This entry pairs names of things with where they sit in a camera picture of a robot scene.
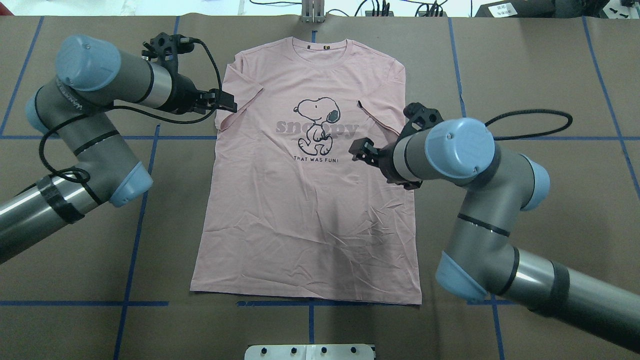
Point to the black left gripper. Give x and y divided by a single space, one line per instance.
183 96

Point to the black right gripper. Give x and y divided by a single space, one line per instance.
388 159

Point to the pink Snoopy t-shirt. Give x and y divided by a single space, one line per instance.
290 213

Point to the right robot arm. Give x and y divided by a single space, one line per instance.
479 259

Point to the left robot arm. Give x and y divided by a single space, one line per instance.
88 161

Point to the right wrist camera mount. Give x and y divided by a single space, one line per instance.
419 119

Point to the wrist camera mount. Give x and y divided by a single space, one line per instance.
419 119
166 48

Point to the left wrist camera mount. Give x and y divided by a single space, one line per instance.
166 48

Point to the aluminium frame post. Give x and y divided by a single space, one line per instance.
313 11

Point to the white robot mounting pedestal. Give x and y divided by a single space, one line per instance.
340 351

